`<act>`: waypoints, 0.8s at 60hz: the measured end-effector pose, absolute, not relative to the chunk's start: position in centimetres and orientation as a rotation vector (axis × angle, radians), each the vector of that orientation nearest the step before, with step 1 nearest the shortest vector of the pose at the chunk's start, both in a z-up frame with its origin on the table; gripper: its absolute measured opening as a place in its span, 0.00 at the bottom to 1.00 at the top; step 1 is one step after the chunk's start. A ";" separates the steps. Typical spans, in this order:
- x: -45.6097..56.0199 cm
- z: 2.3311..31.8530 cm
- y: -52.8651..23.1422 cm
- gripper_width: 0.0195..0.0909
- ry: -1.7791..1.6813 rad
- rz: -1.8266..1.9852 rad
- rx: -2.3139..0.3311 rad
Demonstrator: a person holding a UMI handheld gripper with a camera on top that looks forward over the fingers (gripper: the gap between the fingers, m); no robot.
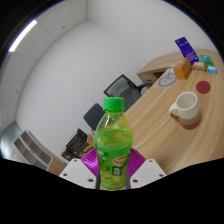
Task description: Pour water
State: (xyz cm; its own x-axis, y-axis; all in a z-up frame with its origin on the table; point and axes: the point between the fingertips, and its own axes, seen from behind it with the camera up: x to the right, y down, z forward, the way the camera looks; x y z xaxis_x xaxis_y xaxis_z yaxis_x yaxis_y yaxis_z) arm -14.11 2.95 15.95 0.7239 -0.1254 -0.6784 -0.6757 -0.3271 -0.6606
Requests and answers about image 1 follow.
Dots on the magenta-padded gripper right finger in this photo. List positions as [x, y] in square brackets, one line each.
[148, 171]

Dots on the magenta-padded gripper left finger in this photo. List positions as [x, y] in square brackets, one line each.
[78, 173]

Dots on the green drink bottle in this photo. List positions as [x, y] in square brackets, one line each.
[113, 146]

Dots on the small dark brown box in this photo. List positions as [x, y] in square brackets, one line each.
[71, 154]

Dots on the large dark brown box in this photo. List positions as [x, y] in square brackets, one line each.
[78, 140]

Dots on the wooden cabinet with glass doors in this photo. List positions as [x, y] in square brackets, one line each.
[33, 153]

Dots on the black office chair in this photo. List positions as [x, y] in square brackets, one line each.
[93, 116]

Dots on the white mug with brown base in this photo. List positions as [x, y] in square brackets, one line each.
[187, 110]

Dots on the mesh office chair, grey back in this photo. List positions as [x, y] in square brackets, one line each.
[121, 90]

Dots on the round grey-white disc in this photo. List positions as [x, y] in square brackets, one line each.
[166, 79]

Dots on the flat round red coaster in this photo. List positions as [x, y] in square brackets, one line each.
[203, 87]

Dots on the wooden side desk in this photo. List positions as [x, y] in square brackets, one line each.
[156, 68]

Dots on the orange-brown cardboard box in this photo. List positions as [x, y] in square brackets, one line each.
[182, 69]

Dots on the small tan box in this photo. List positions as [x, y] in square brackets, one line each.
[199, 66]

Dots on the small blue packet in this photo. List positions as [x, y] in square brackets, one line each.
[212, 69]

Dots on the green packets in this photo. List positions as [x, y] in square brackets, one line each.
[206, 58]

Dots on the purple standing pouch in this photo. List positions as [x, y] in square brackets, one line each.
[186, 49]

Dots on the rectangular ceiling light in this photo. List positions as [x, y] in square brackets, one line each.
[22, 36]

